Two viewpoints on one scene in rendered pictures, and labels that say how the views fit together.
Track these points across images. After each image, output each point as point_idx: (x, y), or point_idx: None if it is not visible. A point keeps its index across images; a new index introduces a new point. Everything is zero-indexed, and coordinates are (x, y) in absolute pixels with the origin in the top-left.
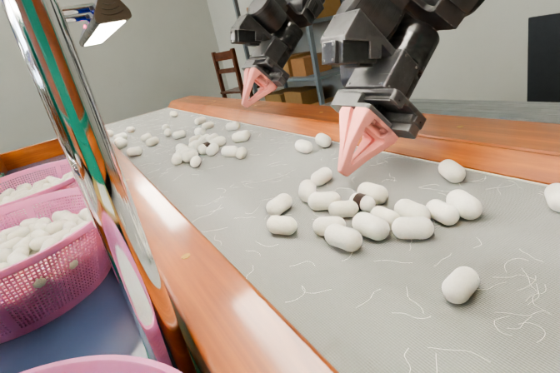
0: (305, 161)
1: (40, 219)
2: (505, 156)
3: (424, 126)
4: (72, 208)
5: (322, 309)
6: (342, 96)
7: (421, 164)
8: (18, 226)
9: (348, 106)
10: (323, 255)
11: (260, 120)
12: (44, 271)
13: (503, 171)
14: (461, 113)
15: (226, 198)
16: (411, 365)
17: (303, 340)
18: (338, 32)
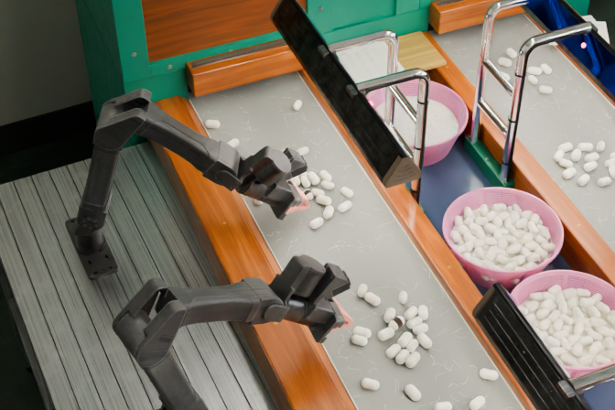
0: (317, 259)
1: (509, 264)
2: (234, 193)
3: (237, 235)
4: (494, 276)
5: (341, 160)
6: (296, 193)
7: (260, 220)
8: (526, 267)
9: (296, 188)
10: (334, 178)
11: (335, 378)
12: (464, 210)
13: (238, 194)
14: (107, 373)
15: (374, 235)
16: (326, 143)
17: (350, 139)
18: (298, 155)
